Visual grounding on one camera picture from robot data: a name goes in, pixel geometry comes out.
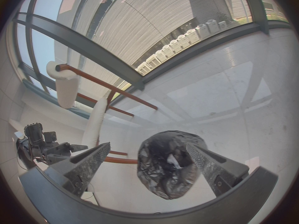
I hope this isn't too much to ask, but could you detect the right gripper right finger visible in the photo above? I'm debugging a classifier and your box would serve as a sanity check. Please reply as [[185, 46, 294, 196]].
[[186, 142, 250, 196]]

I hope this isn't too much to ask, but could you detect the white cushioned wooden chair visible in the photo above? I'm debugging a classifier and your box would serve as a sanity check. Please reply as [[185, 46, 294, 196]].
[[46, 61, 158, 165]]

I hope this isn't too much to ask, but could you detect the window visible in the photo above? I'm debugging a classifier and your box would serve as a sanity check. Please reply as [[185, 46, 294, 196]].
[[9, 0, 292, 107]]

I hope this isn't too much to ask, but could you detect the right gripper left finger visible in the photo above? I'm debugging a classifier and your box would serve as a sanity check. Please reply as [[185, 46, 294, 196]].
[[62, 142, 111, 196]]

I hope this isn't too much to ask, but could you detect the crumpled white paper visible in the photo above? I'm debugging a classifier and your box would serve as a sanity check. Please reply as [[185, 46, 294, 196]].
[[167, 154, 184, 170]]

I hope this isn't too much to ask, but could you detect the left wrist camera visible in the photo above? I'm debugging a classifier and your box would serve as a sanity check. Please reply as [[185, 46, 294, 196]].
[[44, 131, 57, 145]]

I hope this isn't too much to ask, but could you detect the black plastic bag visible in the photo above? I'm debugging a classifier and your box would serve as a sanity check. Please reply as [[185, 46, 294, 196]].
[[137, 130, 208, 200]]

